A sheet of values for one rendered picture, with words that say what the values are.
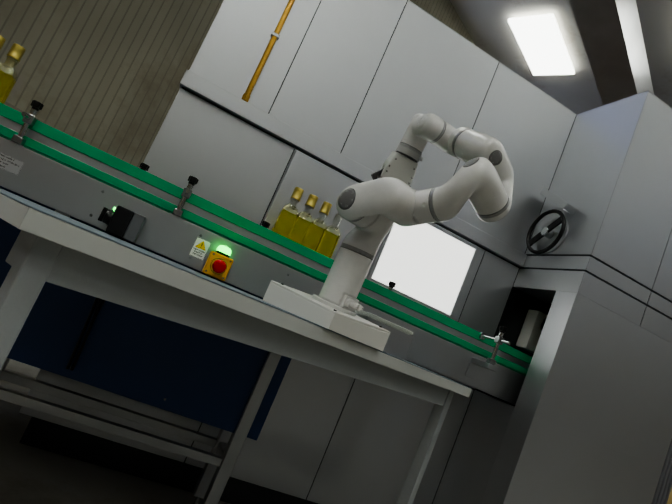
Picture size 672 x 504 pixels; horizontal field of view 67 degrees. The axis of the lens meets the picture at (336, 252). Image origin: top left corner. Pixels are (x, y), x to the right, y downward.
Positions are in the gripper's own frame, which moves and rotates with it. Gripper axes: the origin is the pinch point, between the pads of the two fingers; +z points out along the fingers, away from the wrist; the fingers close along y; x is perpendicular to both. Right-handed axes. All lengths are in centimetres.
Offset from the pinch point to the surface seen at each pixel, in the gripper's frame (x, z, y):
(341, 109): -54, -25, 15
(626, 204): -20, -43, -99
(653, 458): 2, 42, -154
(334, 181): -43.2, 1.4, 6.7
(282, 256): -8.6, 30.9, 19.0
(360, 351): 35, 37, -2
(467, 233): -46, -5, -57
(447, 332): -19, 33, -55
